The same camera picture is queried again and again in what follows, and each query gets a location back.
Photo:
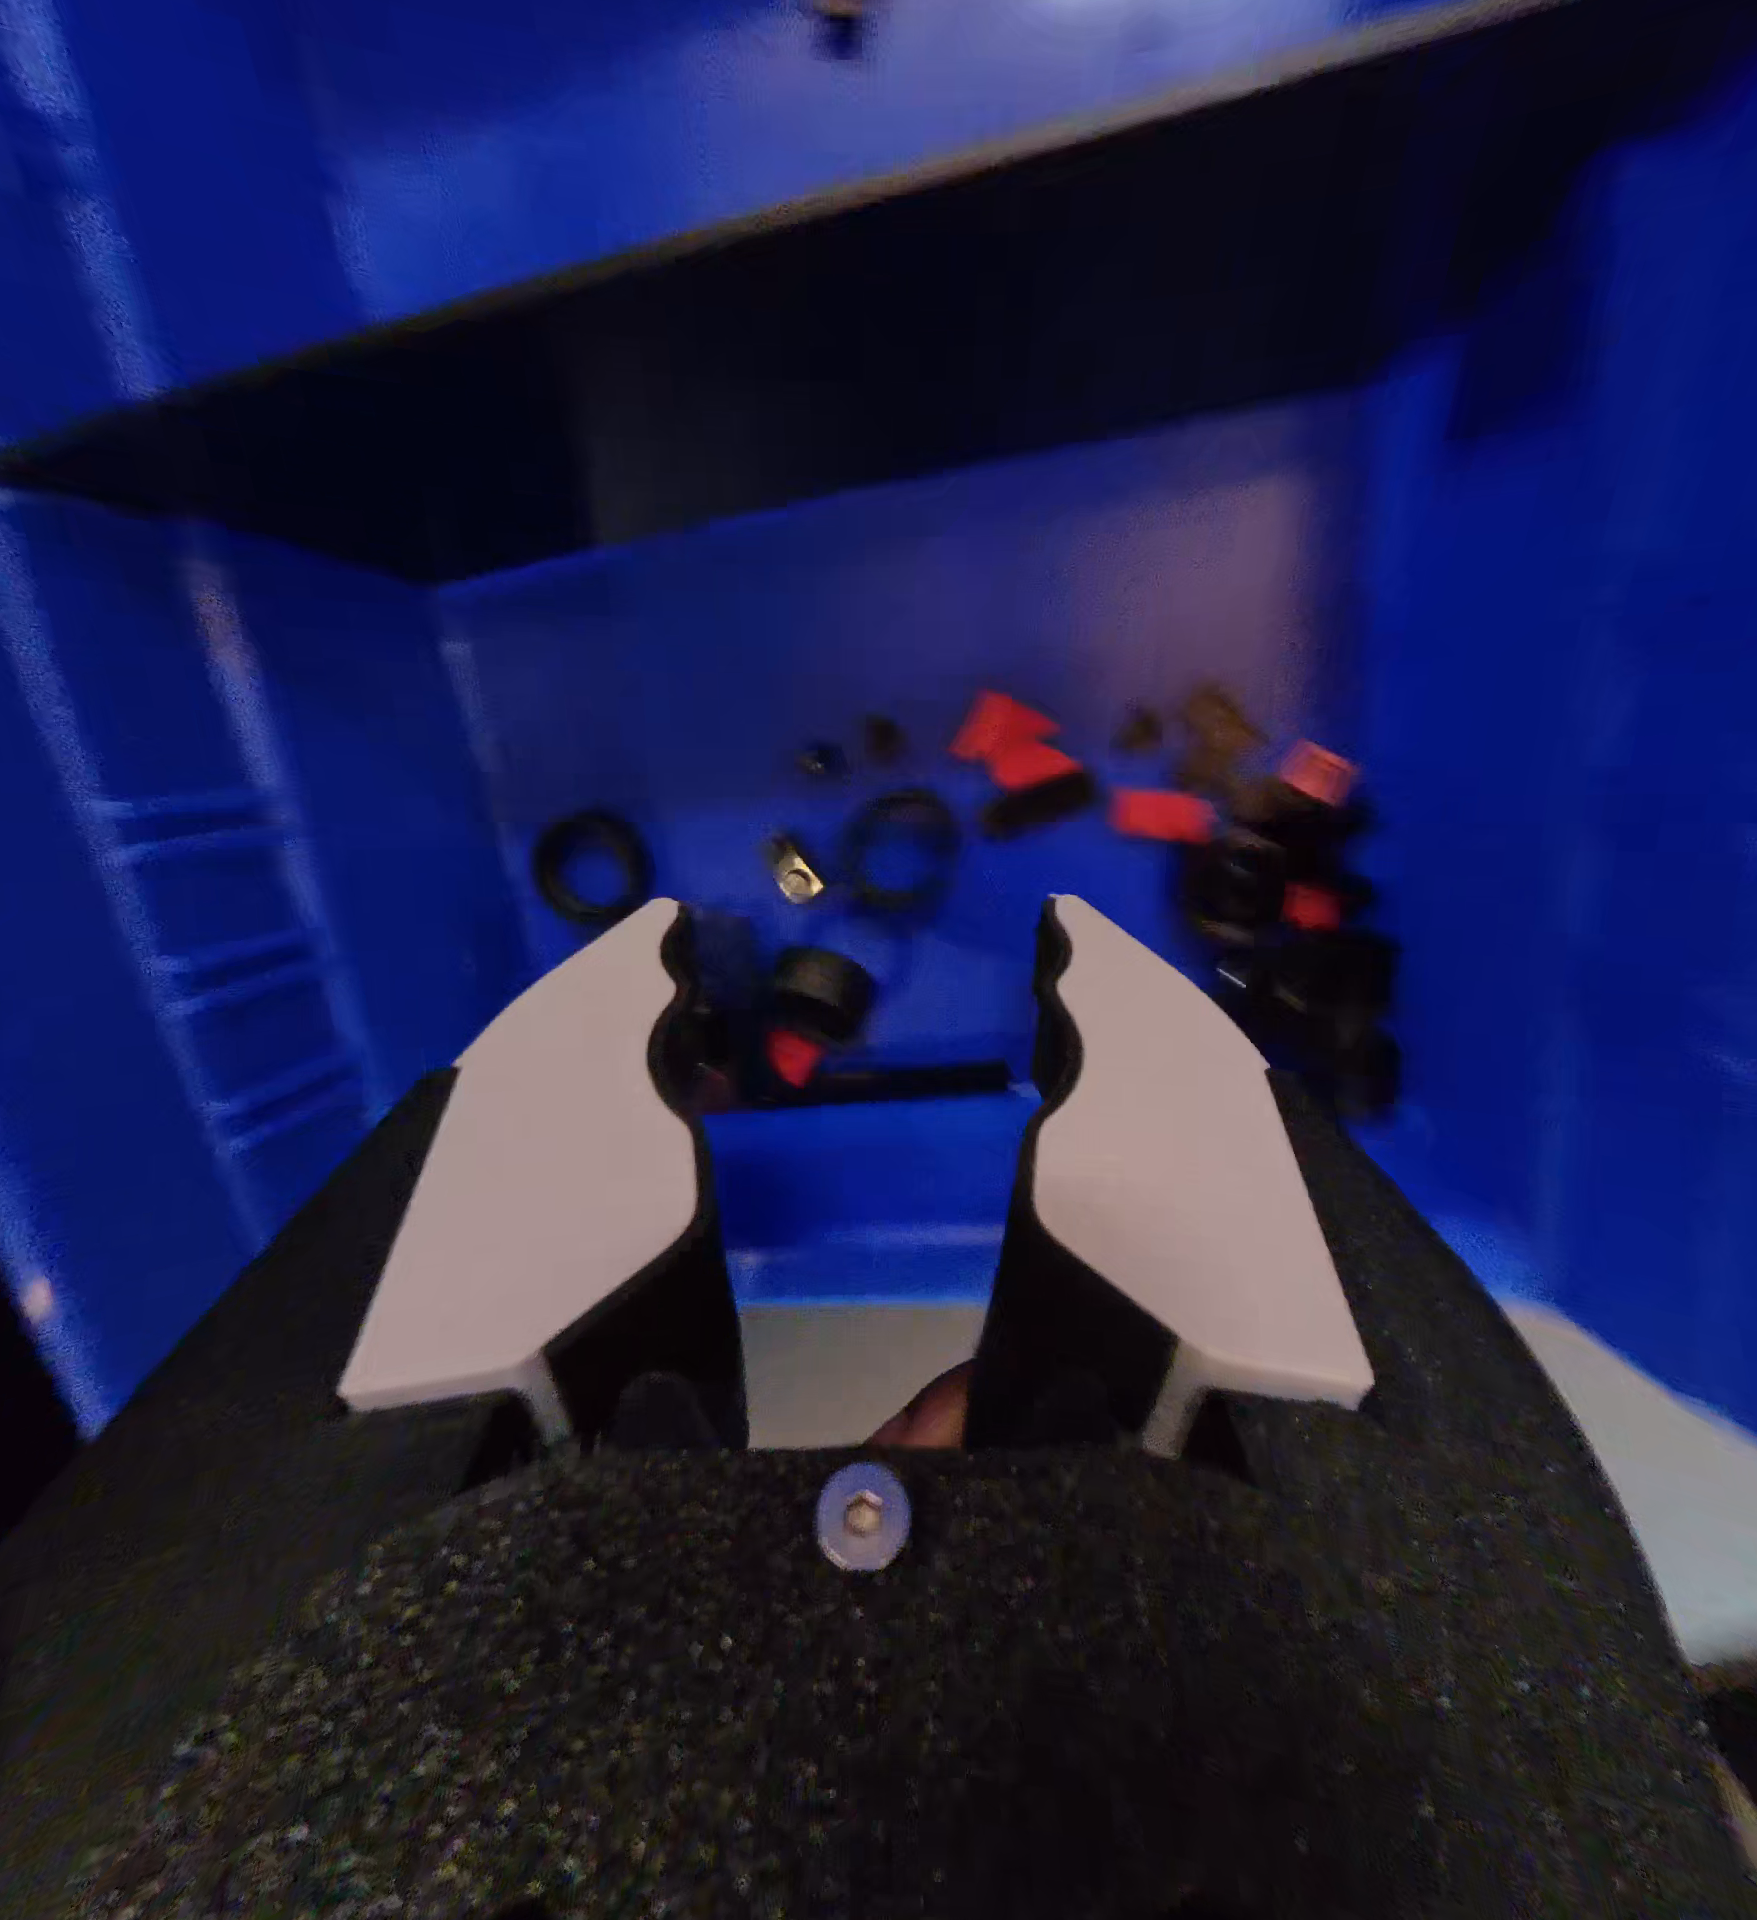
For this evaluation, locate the black bin divider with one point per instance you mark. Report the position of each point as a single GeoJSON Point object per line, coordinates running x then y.
{"type": "Point", "coordinates": [970, 328]}

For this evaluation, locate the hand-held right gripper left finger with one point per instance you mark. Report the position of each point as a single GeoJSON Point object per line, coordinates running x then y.
{"type": "Point", "coordinates": [520, 1200]}

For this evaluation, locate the blue plastic storage bin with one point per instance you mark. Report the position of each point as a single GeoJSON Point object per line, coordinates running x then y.
{"type": "Point", "coordinates": [1568, 750]}

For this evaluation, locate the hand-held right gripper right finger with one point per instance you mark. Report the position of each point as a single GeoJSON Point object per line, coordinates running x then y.
{"type": "Point", "coordinates": [1193, 1200]}

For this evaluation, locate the person's right hand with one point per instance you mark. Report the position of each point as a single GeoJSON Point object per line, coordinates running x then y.
{"type": "Point", "coordinates": [931, 1412]}

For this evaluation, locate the pile of lego pieces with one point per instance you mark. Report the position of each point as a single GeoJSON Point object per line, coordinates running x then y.
{"type": "Point", "coordinates": [1267, 960]}

